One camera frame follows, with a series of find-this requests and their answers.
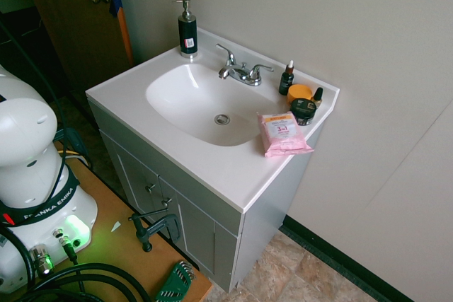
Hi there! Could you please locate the black baseboard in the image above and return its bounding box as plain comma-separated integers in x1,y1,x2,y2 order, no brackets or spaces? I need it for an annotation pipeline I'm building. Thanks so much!
282,214,415,302

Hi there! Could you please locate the dark dropper bottle white cap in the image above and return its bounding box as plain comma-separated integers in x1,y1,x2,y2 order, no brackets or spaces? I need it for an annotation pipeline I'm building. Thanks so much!
277,59,296,97

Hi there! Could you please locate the dark teal frame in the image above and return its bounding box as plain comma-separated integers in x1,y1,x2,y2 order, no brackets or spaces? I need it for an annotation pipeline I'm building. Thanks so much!
55,126,92,169

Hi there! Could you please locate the small gold bottle black cap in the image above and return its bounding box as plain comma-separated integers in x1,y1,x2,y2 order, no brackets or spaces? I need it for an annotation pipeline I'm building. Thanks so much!
311,86,325,110

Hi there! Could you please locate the green hex key set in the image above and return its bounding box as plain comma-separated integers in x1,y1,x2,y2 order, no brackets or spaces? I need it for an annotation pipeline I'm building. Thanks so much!
154,260,197,302

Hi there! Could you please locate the orange cream jar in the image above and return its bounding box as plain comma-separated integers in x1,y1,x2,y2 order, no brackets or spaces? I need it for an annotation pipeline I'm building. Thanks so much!
287,83,314,105

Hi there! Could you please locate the black sanitizer pump bottle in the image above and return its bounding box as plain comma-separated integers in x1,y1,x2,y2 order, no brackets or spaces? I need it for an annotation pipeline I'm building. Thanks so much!
171,0,200,59

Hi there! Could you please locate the black C-clamp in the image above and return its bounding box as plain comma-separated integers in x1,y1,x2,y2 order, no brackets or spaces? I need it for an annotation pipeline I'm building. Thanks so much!
127,209,183,254

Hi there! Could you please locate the pink wipes pack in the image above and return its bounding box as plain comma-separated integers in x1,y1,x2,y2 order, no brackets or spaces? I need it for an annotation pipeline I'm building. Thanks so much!
256,111,316,158

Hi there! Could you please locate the thick black looped cable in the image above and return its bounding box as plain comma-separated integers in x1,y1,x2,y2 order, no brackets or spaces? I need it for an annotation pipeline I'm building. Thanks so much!
21,262,154,302

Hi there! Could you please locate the chrome two-handle faucet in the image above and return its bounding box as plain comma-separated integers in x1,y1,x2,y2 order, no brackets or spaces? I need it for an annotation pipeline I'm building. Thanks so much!
215,43,275,88

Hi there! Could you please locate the yellow cable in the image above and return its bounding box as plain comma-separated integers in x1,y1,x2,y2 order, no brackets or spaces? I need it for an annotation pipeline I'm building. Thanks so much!
57,149,90,168

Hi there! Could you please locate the thick black base cable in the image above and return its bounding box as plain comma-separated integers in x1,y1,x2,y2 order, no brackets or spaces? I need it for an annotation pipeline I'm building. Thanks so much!
0,224,37,294

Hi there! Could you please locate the white vanity sink top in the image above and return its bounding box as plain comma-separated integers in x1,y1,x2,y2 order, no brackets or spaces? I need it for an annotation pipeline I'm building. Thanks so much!
86,26,340,214

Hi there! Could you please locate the brown wooden door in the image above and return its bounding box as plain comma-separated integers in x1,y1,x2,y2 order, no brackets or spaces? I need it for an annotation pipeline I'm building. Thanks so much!
16,0,134,95

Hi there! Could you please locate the black cable with metal connector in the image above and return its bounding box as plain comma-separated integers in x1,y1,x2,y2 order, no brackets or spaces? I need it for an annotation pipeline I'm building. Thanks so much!
52,229,86,294

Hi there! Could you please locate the black cream jar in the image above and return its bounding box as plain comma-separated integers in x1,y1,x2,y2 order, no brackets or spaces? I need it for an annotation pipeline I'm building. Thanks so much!
289,98,317,127

